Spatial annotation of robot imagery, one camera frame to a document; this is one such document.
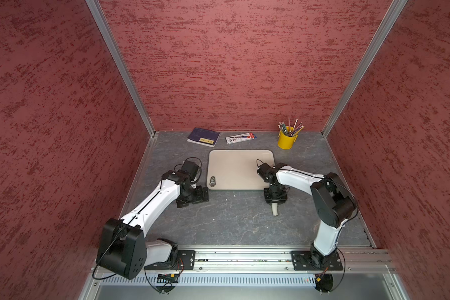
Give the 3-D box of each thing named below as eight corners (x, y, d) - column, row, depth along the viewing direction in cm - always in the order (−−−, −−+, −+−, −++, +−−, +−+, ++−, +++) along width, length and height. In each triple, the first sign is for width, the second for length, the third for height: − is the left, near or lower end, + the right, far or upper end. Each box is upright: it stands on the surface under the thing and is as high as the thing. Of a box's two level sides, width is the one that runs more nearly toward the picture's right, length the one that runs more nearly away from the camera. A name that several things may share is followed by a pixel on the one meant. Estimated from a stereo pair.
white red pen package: (227, 144, 117) (227, 142, 116) (225, 139, 120) (225, 137, 119) (255, 139, 121) (255, 136, 119) (253, 134, 123) (253, 131, 122)
